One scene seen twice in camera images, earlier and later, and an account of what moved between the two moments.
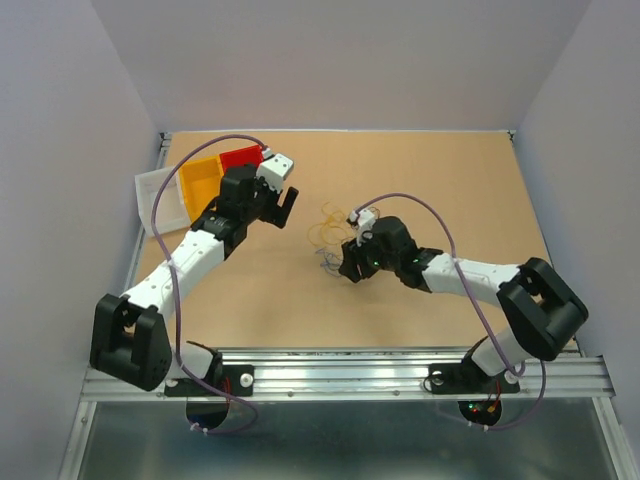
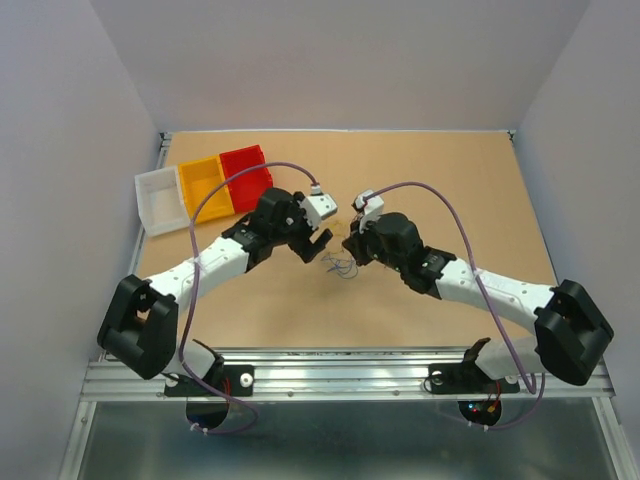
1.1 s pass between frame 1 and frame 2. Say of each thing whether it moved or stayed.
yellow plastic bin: stayed
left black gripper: moved
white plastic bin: stayed
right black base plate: stayed
